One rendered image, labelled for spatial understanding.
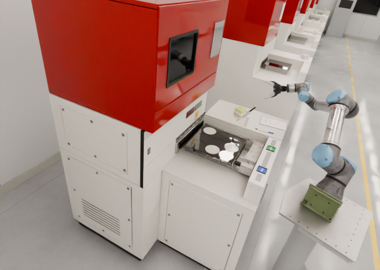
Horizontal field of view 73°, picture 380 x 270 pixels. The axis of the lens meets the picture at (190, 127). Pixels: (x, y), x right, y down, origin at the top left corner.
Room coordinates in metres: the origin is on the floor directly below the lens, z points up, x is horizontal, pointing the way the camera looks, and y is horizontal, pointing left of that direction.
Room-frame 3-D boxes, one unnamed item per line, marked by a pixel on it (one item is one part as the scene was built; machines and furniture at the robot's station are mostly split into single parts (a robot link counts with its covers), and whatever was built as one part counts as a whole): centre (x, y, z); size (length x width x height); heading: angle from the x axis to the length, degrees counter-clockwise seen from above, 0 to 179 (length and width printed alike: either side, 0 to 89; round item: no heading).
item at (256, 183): (1.34, -0.52, 0.89); 0.55 x 0.09 x 0.14; 157
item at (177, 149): (1.61, -0.01, 0.89); 0.44 x 0.02 x 0.10; 157
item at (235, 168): (1.41, -0.22, 0.84); 0.50 x 0.02 x 0.03; 67
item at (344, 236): (1.09, -0.85, 0.75); 0.45 x 0.44 x 0.13; 51
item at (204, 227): (1.57, -0.34, 0.41); 0.97 x 0.64 x 0.82; 157
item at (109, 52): (1.58, 0.36, 1.52); 0.81 x 0.75 x 0.59; 157
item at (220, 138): (1.54, -0.21, 0.90); 0.34 x 0.34 x 0.01; 67
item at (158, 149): (1.45, 0.07, 1.02); 0.82 x 0.03 x 0.40; 157
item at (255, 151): (1.45, -0.46, 0.87); 0.36 x 0.08 x 0.03; 157
